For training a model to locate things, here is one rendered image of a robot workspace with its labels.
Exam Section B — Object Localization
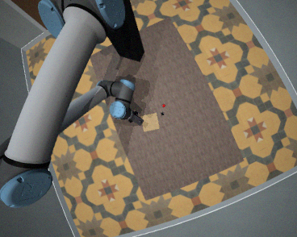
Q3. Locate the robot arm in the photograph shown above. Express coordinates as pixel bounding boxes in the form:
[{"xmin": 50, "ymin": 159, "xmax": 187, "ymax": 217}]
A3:
[{"xmin": 0, "ymin": 0, "xmax": 144, "ymax": 208}]

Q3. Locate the tan mat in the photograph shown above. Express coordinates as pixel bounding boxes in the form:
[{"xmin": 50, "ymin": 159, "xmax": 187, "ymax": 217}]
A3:
[{"xmin": 141, "ymin": 113, "xmax": 160, "ymax": 132}]

